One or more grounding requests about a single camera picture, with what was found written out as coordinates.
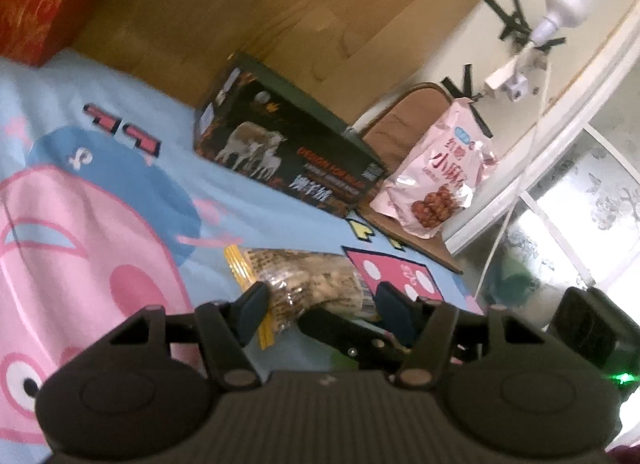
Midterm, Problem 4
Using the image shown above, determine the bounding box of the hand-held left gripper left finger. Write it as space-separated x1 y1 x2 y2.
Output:
107 281 271 390

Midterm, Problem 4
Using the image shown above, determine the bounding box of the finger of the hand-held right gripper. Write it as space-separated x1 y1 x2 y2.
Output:
298 308 416 361

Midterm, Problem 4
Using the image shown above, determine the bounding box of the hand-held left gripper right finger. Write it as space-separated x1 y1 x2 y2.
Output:
375 281 546 389

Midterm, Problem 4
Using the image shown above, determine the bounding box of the clear pack of brown cakes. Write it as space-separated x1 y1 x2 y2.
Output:
223 244 381 350

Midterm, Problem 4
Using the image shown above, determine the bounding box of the pink snack bag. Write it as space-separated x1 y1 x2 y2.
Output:
369 97 500 239

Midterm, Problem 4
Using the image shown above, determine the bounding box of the black box with sheep print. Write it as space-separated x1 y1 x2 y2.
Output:
194 52 387 219

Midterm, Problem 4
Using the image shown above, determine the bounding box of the printed cartoon blanket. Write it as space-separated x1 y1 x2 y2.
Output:
0 47 481 464

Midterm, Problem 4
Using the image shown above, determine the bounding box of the brown cushioned chair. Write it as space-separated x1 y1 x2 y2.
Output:
345 82 463 274

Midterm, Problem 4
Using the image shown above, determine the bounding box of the wooden headboard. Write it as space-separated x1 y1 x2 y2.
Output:
72 0 516 127

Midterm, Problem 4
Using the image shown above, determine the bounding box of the white light bulb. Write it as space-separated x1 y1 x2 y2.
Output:
530 0 596 42

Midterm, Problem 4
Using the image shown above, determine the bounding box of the white window frame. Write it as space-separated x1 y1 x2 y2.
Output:
445 0 640 295

